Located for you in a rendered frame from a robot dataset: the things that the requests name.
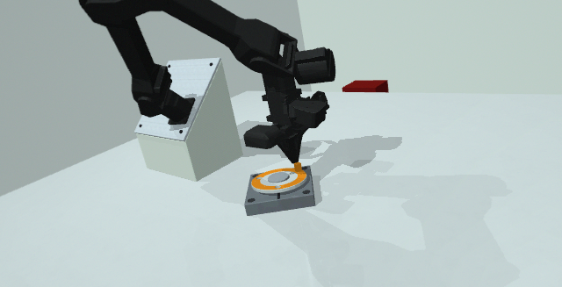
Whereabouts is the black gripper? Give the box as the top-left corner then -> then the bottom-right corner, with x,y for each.
243,84 -> 309,164

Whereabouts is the orange round plate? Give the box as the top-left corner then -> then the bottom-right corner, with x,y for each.
251,162 -> 307,194

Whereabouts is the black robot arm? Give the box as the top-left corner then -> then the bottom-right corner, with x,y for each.
79,0 -> 335,128

